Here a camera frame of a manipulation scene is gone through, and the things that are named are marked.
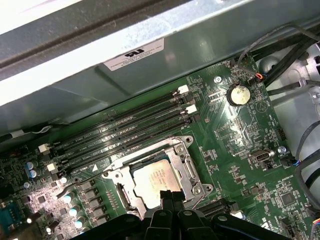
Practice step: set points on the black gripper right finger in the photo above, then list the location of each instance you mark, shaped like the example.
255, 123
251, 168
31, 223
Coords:
192, 225

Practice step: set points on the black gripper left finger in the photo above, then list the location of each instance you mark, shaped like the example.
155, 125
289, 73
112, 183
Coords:
160, 225

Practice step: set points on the metal locking lever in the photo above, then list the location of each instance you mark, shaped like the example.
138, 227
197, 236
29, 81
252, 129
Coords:
85, 180
200, 201

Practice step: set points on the silver green CPU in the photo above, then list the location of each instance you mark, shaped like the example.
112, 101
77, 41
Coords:
155, 182

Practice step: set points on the black RAM slot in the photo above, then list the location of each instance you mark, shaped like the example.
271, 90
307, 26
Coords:
212, 207
130, 150
120, 132

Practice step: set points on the CPU socket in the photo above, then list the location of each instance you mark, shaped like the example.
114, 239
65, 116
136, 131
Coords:
186, 139

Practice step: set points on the green motherboard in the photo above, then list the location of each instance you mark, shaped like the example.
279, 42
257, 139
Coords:
225, 150

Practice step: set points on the internal USB port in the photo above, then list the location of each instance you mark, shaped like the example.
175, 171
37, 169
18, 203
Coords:
260, 157

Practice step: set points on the coin cell battery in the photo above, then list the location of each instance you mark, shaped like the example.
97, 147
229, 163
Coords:
238, 95

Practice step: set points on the blue serial port connector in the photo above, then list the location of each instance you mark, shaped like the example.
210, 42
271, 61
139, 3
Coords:
7, 215

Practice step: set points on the black open PC case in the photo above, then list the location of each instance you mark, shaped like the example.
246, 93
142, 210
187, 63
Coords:
75, 75

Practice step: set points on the white case label sticker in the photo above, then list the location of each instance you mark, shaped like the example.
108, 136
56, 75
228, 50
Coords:
135, 53

